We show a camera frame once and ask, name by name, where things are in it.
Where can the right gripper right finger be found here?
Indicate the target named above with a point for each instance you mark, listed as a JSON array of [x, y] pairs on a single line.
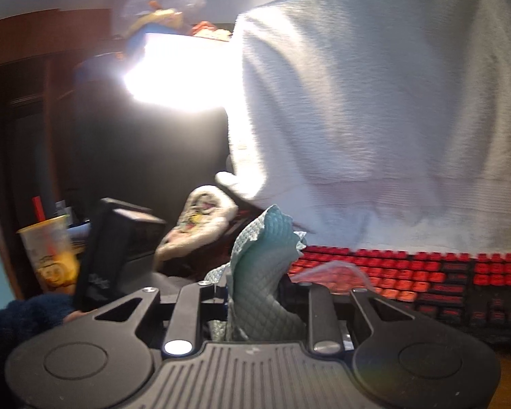
[[322, 326]]

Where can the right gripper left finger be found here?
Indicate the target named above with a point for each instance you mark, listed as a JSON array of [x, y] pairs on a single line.
[[183, 335]]

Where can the teal quilted cleaning cloth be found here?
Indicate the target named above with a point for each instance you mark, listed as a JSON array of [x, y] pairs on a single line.
[[261, 255]]

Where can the left hand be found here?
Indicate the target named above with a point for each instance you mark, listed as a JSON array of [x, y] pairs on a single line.
[[74, 315]]

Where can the yellow drink cup red straw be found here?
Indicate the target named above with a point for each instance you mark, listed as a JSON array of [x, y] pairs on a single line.
[[50, 251]]

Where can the dark blue fuzzy sleeve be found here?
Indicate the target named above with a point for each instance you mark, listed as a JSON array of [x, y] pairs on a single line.
[[23, 320]]

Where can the red black keyboard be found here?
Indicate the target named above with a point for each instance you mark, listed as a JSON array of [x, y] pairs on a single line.
[[470, 292]]

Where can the bright white lamp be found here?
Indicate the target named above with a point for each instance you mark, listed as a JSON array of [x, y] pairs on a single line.
[[180, 73]]

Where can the white terry towel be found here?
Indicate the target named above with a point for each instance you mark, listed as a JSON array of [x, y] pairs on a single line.
[[376, 123]]

